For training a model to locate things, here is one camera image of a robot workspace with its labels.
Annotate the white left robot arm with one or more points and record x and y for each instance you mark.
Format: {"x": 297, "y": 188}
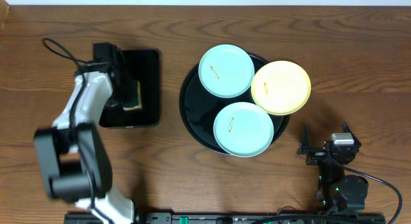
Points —
{"x": 73, "y": 162}

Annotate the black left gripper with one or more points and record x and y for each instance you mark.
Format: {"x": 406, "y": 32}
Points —
{"x": 127, "y": 88}

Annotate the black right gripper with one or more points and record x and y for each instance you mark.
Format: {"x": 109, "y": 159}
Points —
{"x": 316, "y": 154}

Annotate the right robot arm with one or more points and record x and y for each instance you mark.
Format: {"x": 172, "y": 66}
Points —
{"x": 340, "y": 193}

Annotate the yellow green sponge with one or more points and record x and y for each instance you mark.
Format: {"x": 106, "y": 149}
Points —
{"x": 133, "y": 101}

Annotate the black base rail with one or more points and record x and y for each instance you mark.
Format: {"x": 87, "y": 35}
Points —
{"x": 168, "y": 218}

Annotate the mint plate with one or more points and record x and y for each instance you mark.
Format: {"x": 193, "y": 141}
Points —
{"x": 243, "y": 129}
{"x": 226, "y": 71}

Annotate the yellow plate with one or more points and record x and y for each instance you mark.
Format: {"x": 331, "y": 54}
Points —
{"x": 281, "y": 87}

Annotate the black rectangular tray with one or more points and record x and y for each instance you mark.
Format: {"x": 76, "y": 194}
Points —
{"x": 144, "y": 66}

